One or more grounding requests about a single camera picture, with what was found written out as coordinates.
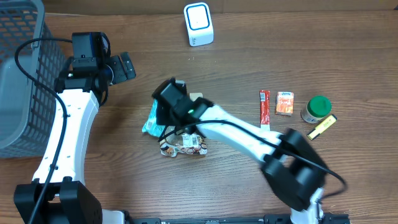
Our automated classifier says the teal Kleenex tissue pack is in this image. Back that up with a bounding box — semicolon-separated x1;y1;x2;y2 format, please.
142;100;165;137

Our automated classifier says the brown snack pouch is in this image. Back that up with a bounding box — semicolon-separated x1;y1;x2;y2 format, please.
159;92;208;157

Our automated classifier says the red snack stick packet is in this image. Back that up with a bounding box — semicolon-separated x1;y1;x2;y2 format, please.
259;90;271;131

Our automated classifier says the orange Kleenex tissue box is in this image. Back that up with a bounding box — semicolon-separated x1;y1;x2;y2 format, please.
275;91;294;116

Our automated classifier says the green lid jar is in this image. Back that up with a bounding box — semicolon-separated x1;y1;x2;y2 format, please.
300;95;332;124

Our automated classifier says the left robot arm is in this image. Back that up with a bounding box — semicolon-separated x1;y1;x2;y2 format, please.
14;32;136;223

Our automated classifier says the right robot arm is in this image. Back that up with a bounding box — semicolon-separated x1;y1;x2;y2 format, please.
152;78;327;223

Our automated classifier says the white barcode scanner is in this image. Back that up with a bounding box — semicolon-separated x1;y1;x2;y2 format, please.
183;2;214;47

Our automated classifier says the grey plastic mesh basket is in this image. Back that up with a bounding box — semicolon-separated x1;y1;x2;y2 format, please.
1;0;65;158

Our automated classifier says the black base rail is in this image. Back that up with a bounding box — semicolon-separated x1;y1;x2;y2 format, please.
127;213;351;224

